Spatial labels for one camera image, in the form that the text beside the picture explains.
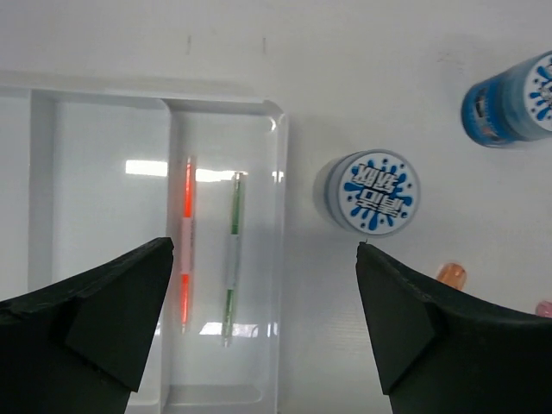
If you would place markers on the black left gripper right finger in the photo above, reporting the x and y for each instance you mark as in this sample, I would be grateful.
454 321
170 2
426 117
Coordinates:
440 350

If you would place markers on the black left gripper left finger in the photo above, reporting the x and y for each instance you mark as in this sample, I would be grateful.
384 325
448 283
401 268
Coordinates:
81 345

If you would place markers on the orange translucent case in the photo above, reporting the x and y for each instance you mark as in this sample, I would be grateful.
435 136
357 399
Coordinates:
452 274

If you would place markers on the pink translucent case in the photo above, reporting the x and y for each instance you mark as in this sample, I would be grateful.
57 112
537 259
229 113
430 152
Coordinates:
544 309

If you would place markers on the green pen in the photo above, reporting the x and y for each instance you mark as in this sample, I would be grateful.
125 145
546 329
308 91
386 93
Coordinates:
233 255

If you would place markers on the blue slime jar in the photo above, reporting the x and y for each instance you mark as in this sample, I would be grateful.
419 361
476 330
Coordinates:
375 193
511 107

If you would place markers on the orange highlighter pen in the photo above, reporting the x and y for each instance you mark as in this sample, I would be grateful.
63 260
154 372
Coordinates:
187 241

